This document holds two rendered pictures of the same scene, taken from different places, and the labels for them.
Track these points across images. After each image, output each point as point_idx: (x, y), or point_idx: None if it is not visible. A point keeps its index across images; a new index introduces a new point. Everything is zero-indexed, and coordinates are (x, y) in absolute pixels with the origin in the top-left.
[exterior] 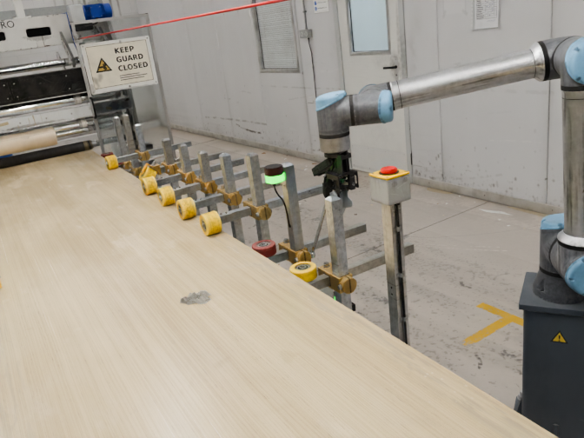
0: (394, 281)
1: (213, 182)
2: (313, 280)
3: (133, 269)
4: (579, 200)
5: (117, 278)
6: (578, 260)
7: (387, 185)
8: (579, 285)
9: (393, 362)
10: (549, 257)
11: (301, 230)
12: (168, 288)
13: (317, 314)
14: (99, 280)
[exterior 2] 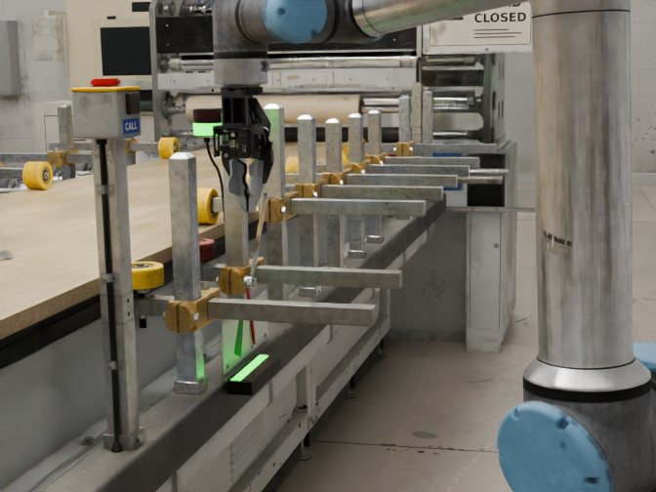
0: (100, 285)
1: (338, 175)
2: (136, 289)
3: (49, 227)
4: (538, 266)
5: (18, 228)
6: (512, 409)
7: (72, 101)
8: (510, 473)
9: None
10: None
11: (241, 233)
12: (13, 245)
13: (0, 299)
14: (6, 225)
